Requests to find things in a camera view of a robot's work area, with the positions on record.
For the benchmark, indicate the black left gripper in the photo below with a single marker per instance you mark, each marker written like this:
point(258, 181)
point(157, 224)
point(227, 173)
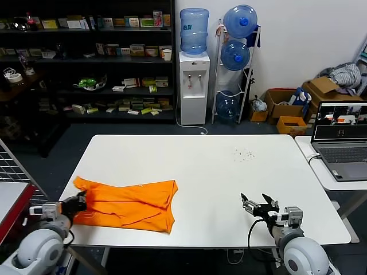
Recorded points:
point(71, 206)

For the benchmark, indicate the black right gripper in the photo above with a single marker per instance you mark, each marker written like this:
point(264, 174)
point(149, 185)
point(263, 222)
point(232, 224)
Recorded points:
point(262, 212)

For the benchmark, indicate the orange t-shirt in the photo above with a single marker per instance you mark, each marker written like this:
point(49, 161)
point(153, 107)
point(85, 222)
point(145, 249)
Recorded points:
point(129, 206)

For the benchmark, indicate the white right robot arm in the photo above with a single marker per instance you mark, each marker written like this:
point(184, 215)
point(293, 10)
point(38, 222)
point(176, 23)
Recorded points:
point(304, 255)

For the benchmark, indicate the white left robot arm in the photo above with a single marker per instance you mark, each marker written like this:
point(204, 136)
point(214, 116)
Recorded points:
point(37, 249)

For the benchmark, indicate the grey clothes pile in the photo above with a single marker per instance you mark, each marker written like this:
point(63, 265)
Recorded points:
point(345, 74)

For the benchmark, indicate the small white side table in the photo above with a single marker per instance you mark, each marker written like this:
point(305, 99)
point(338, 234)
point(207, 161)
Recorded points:
point(321, 177)

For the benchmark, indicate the large white table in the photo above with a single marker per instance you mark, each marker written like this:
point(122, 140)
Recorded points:
point(200, 172)

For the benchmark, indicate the red white cart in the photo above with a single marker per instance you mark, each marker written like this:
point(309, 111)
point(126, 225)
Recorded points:
point(11, 197)

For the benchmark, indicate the yellow cardboard box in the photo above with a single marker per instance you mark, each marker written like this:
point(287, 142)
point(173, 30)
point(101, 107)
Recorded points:
point(289, 130)

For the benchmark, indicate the small orange box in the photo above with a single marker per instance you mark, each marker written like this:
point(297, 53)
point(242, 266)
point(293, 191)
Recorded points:
point(258, 117)

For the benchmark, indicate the open brown cardboard box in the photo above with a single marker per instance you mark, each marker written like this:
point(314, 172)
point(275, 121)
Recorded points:
point(282, 113)

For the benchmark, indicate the grey laptop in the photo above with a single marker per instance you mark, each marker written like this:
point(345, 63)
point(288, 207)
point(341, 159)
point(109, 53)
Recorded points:
point(341, 154)

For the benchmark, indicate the grey plastic bag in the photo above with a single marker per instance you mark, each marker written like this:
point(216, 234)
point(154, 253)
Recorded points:
point(258, 105)

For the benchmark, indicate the white jug rack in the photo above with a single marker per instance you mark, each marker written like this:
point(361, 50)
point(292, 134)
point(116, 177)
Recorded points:
point(242, 106)

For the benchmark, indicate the blue water jug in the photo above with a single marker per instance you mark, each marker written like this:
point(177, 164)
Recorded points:
point(228, 107)
point(235, 56)
point(239, 22)
point(194, 31)

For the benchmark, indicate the small flat white box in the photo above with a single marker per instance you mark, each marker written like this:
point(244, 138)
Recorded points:
point(118, 88)
point(133, 112)
point(89, 55)

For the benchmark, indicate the blue white bag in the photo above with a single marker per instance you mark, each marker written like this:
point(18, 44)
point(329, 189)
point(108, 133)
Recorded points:
point(299, 97)

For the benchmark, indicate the white water dispenser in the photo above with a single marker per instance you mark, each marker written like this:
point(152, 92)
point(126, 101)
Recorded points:
point(193, 109)

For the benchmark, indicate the bowl of green packs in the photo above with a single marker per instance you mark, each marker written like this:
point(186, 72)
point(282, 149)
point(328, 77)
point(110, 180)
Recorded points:
point(89, 83)

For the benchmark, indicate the dark brown table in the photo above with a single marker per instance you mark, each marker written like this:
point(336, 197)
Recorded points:
point(28, 86)

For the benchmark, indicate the white red product box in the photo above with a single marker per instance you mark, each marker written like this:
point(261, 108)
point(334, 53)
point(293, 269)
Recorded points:
point(131, 82)

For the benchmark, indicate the large brown cardboard box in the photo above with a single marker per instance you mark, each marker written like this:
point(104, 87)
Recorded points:
point(318, 86)

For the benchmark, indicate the small green box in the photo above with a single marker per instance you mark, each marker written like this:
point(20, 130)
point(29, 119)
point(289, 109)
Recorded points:
point(152, 89)

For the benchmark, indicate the white tape roll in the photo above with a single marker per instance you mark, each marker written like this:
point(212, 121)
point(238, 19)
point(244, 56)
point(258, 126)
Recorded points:
point(14, 78)

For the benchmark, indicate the black shelf unit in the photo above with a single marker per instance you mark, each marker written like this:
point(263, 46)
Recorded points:
point(114, 60)

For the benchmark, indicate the clear plastic bottle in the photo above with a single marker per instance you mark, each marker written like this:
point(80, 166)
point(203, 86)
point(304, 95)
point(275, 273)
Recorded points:
point(27, 67)

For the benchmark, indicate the dark blue bottle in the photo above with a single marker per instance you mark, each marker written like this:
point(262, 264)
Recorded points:
point(60, 53)

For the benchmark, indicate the white blue product box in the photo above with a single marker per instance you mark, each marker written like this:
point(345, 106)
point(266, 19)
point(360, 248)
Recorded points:
point(99, 49)

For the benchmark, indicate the beige pink product box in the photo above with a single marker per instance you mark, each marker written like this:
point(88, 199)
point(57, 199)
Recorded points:
point(110, 50)

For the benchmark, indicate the pale green product box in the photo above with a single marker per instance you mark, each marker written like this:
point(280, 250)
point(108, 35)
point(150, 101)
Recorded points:
point(22, 52)
point(8, 52)
point(35, 52)

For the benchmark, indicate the beige red product box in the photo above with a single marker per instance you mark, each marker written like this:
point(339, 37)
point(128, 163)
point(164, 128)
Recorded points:
point(151, 51)
point(137, 50)

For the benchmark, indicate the blue hanging cloth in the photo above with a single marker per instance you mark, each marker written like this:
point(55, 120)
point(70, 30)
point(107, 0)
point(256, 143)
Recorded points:
point(252, 39)

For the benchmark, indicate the white paper cup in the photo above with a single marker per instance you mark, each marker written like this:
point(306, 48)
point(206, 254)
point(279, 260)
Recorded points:
point(167, 55)

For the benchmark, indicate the cola bottle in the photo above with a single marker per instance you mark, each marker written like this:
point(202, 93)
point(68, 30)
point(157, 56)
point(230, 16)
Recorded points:
point(28, 23)

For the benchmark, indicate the dark glass bowl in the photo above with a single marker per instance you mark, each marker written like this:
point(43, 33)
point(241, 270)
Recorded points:
point(19, 25)

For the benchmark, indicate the pink colourful box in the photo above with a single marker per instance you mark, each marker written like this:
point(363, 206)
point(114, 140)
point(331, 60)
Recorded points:
point(157, 19)

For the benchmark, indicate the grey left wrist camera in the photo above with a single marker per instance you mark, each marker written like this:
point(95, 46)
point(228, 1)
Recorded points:
point(50, 211)

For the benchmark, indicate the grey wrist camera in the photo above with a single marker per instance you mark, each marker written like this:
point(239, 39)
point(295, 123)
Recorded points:
point(294, 216)
point(50, 211)

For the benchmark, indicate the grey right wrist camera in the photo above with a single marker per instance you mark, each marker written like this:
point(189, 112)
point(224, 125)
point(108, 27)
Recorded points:
point(294, 216)

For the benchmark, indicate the grey teal frame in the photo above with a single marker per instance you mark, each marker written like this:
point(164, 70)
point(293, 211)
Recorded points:
point(362, 54)

